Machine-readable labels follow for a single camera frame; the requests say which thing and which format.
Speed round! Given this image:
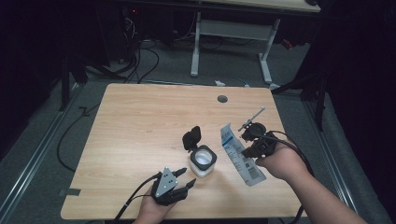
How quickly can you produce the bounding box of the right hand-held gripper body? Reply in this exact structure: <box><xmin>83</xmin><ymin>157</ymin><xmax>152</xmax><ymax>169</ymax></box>
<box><xmin>237</xmin><ymin>106</ymin><xmax>279</xmax><ymax>159</ymax></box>

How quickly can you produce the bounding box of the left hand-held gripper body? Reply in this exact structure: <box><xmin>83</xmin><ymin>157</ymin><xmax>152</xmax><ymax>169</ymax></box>
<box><xmin>150</xmin><ymin>166</ymin><xmax>190</xmax><ymax>207</ymax></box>

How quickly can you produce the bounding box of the white and blue packet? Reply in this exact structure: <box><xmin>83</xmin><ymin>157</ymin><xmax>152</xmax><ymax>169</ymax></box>
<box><xmin>219</xmin><ymin>123</ymin><xmax>268</xmax><ymax>188</ymax></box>

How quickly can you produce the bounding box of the glass jar with black lid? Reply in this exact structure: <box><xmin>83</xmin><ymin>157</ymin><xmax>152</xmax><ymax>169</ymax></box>
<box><xmin>181</xmin><ymin>125</ymin><xmax>219</xmax><ymax>179</ymax></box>

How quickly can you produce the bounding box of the person's right hand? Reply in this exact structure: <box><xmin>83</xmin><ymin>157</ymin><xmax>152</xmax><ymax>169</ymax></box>
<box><xmin>255</xmin><ymin>144</ymin><xmax>309</xmax><ymax>183</ymax></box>

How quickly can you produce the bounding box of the person's left hand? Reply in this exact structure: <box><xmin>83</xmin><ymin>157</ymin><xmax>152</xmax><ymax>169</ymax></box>
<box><xmin>133</xmin><ymin>195</ymin><xmax>176</xmax><ymax>224</ymax></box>

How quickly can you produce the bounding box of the black stand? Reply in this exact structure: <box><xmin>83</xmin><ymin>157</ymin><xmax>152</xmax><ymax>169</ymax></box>
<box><xmin>59</xmin><ymin>55</ymin><xmax>89</xmax><ymax>112</ymax></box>
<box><xmin>270</xmin><ymin>71</ymin><xmax>328</xmax><ymax>132</ymax></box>

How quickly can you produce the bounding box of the white-framed desk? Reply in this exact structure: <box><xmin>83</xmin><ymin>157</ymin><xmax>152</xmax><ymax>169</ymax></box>
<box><xmin>190</xmin><ymin>0</ymin><xmax>321</xmax><ymax>86</ymax></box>

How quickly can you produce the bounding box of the black computer tower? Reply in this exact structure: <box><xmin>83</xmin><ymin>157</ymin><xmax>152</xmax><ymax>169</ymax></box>
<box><xmin>120</xmin><ymin>6</ymin><xmax>143</xmax><ymax>62</ymax></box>

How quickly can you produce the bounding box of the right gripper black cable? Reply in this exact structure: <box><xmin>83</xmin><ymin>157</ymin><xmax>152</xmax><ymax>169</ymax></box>
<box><xmin>258</xmin><ymin>130</ymin><xmax>316</xmax><ymax>224</ymax></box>

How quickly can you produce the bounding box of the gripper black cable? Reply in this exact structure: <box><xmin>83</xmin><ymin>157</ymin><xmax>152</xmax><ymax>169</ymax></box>
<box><xmin>111</xmin><ymin>172</ymin><xmax>163</xmax><ymax>224</ymax></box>
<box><xmin>258</xmin><ymin>130</ymin><xmax>316</xmax><ymax>224</ymax></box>

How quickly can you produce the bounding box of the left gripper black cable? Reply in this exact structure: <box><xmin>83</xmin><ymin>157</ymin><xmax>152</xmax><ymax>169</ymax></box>
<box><xmin>111</xmin><ymin>172</ymin><xmax>163</xmax><ymax>224</ymax></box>

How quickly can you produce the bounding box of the metal floor rail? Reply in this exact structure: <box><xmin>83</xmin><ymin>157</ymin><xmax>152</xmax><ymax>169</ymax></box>
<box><xmin>303</xmin><ymin>101</ymin><xmax>363</xmax><ymax>224</ymax></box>
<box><xmin>0</xmin><ymin>83</ymin><xmax>83</xmax><ymax>223</ymax></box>

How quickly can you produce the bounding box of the long black floor cable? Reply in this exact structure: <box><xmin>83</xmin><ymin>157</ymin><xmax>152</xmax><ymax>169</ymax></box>
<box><xmin>56</xmin><ymin>102</ymin><xmax>102</xmax><ymax>173</ymax></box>

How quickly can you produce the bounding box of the looped black floor cable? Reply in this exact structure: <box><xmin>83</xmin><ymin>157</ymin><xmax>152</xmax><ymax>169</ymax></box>
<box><xmin>124</xmin><ymin>40</ymin><xmax>161</xmax><ymax>84</ymax></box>

